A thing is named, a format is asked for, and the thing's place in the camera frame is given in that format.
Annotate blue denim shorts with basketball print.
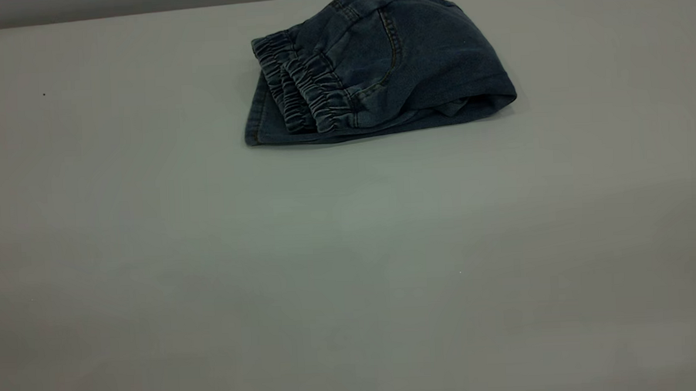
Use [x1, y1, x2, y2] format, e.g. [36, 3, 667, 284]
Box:
[238, 0, 520, 149]

